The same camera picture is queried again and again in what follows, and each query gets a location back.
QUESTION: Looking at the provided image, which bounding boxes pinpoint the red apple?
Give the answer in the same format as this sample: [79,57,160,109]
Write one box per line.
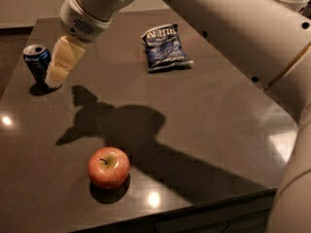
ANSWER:
[87,147,130,189]

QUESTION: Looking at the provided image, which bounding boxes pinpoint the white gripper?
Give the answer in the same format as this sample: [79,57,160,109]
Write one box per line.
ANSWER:
[45,0,134,88]

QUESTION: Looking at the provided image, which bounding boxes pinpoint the blue pepsi can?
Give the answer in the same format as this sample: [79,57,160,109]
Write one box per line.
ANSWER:
[22,44,56,92]

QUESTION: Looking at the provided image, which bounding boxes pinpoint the dark cabinet drawers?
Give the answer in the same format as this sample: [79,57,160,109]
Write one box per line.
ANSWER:
[71,189,276,233]

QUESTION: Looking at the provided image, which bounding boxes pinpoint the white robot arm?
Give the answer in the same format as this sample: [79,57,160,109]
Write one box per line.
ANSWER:
[46,0,311,233]

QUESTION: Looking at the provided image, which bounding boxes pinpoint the blue chip bag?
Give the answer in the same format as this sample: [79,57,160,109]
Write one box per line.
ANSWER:
[141,23,193,73]

